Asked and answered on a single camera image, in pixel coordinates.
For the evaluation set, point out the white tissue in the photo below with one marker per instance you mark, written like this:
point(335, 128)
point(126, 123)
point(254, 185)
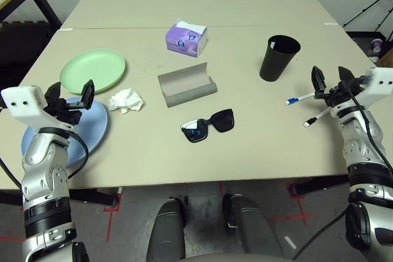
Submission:
point(126, 101)

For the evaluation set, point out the green plate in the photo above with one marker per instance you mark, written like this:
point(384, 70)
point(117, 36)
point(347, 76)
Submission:
point(92, 68)

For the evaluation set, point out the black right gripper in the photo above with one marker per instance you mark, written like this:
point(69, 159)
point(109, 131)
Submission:
point(336, 96)

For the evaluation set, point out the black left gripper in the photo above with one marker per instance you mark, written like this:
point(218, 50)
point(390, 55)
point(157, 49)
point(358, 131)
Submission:
point(66, 111)

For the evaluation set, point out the purple tissue pack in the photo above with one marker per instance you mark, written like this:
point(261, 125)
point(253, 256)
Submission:
point(181, 39)

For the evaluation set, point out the white tape piece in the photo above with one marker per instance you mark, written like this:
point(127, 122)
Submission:
point(331, 24)
point(67, 29)

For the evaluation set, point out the purple and white paper cup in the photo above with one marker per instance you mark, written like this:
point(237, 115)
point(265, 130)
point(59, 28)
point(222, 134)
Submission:
point(377, 45)

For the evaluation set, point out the white marker with blue cap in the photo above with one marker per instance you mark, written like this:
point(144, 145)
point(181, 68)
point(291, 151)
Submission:
point(293, 101)

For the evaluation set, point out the grey robot leg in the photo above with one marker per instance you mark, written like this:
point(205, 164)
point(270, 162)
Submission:
point(167, 228)
point(255, 228)

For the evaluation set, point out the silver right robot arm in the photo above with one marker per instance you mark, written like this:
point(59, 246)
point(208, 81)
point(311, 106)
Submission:
point(359, 133)

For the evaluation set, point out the white floor tape strip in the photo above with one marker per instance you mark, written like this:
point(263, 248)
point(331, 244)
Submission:
point(290, 242)

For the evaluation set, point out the grey left robot leg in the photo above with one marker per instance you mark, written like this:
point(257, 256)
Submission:
point(167, 228)

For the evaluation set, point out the blue plate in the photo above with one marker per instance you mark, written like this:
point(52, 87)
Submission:
point(92, 127)

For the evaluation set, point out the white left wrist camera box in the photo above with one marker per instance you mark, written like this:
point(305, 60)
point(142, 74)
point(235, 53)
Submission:
point(21, 102)

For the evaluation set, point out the grey right robot leg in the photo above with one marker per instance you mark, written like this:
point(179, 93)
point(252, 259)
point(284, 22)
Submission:
point(255, 228)

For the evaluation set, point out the black tripod stand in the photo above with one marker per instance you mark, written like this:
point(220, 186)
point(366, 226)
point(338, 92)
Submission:
point(365, 9)

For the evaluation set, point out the white marker with black cap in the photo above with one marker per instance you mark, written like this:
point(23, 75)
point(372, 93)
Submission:
point(313, 119)

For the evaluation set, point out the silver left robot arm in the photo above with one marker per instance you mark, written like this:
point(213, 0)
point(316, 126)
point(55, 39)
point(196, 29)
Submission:
point(40, 157)

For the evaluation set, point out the grey glasses case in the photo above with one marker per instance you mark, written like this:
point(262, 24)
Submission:
point(184, 84)

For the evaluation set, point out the black foam floor mat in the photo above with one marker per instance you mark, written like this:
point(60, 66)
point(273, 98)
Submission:
point(18, 47)

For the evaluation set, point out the red floor tape cross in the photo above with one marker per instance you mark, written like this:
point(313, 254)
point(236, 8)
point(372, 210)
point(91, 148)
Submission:
point(302, 217)
point(110, 222)

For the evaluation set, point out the black cup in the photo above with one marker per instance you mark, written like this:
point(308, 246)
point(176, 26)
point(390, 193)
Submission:
point(273, 65)

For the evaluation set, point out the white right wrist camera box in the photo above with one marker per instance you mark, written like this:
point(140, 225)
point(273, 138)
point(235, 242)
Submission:
point(380, 84)

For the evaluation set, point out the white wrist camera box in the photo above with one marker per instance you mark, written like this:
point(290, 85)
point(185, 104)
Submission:
point(380, 84)
point(21, 102)

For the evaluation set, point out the black sunglasses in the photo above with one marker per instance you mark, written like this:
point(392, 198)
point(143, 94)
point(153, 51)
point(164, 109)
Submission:
point(225, 119)

